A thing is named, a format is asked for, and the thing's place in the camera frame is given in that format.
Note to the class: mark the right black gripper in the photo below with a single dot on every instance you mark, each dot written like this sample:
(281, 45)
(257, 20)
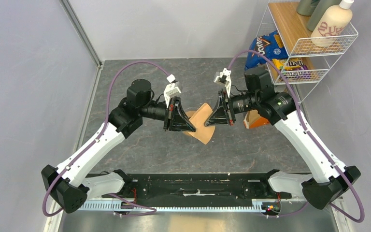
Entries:
(221, 115)

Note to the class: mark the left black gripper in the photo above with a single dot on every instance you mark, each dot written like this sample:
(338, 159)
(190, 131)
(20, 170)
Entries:
(176, 119)

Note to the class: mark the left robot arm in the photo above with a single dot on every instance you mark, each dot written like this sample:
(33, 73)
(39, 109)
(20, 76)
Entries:
(68, 184)

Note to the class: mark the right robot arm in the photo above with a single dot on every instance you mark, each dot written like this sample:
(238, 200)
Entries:
(328, 177)

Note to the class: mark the yellow M&M candy bag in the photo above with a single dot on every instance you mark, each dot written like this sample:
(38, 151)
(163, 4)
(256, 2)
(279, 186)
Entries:
(294, 68)

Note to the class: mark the blue Doritos chip bag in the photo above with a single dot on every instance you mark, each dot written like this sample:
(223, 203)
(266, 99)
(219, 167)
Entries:
(269, 45)

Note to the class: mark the dark green bottle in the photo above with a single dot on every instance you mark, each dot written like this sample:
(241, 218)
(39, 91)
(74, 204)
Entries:
(307, 7)

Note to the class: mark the cream lotion pump bottle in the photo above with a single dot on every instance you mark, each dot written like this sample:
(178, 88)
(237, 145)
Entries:
(332, 23)

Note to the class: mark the grey green bottle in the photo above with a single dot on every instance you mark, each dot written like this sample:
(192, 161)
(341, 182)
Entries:
(319, 11)

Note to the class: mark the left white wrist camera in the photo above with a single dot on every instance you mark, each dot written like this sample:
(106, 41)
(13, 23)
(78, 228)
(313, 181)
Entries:
(173, 89)

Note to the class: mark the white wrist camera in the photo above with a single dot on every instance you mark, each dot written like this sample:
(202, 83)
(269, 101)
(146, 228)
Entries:
(223, 78)
(173, 89)

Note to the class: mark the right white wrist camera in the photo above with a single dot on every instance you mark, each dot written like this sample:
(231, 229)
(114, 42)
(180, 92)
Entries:
(223, 78)

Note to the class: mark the white wire shelf rack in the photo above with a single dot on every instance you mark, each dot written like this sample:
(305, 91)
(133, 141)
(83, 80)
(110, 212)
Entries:
(281, 16)

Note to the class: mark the aluminium corner frame rail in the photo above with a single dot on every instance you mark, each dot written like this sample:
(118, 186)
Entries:
(70, 12)

